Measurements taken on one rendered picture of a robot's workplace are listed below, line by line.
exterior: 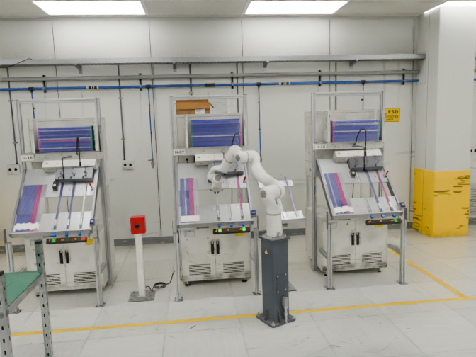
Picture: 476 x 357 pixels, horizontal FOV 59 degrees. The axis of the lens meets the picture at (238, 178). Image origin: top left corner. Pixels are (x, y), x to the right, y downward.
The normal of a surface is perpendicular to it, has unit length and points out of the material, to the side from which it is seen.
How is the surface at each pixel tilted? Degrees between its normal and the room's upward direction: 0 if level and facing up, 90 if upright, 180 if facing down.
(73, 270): 90
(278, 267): 90
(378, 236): 90
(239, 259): 90
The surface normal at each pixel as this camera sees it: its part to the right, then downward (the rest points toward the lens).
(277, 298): 0.53, 0.10
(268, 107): 0.11, 0.13
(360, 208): 0.06, -0.61
